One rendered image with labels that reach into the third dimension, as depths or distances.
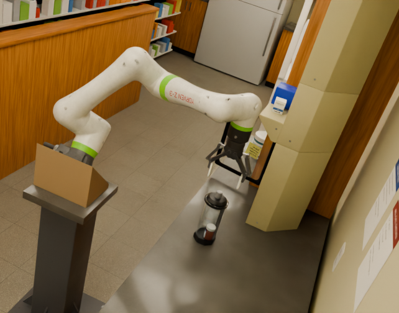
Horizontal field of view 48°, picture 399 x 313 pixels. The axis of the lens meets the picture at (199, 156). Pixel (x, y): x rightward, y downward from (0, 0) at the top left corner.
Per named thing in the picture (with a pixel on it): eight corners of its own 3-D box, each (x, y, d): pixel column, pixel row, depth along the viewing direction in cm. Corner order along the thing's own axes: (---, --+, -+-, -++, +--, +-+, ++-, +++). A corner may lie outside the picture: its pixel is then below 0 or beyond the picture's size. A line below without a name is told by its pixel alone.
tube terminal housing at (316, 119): (302, 212, 248) (361, 84, 211) (291, 244, 221) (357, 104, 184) (261, 194, 254) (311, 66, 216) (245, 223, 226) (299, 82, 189)
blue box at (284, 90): (293, 105, 223) (300, 88, 219) (289, 110, 215) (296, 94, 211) (275, 97, 226) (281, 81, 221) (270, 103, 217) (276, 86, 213)
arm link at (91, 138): (60, 142, 208) (79, 107, 214) (85, 158, 219) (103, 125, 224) (74, 145, 199) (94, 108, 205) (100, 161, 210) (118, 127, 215)
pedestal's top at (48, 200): (22, 197, 206) (22, 190, 204) (63, 168, 233) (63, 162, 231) (82, 225, 200) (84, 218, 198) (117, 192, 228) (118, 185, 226)
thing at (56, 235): (-10, 330, 244) (-5, 199, 200) (45, 275, 285) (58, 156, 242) (66, 370, 236) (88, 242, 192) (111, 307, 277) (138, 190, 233)
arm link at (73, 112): (47, 102, 205) (135, 34, 186) (74, 120, 215) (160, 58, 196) (45, 121, 196) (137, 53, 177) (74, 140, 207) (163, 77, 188)
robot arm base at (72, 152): (35, 145, 205) (42, 133, 207) (48, 155, 219) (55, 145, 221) (84, 165, 200) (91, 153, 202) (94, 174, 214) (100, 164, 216)
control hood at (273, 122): (289, 121, 231) (296, 103, 226) (275, 143, 203) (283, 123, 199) (268, 112, 233) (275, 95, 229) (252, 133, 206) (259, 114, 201)
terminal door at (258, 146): (260, 186, 250) (284, 123, 231) (213, 163, 260) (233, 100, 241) (260, 185, 251) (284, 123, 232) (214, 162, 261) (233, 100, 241)
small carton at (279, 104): (282, 111, 212) (286, 99, 209) (281, 115, 208) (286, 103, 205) (272, 107, 213) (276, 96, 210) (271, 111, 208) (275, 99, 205)
